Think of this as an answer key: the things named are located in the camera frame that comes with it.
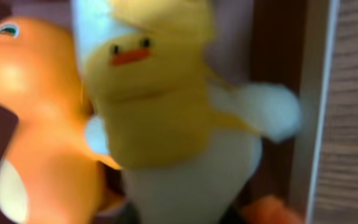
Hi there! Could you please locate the white cardboard box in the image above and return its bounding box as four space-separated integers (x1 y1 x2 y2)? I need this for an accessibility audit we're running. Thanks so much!
0 0 341 224

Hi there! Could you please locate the orange plastic bear toy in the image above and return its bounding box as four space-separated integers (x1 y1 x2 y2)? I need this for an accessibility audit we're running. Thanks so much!
0 16 124 224

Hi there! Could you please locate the white yellow plush duck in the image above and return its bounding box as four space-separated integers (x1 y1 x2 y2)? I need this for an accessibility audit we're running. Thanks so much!
71 0 301 224

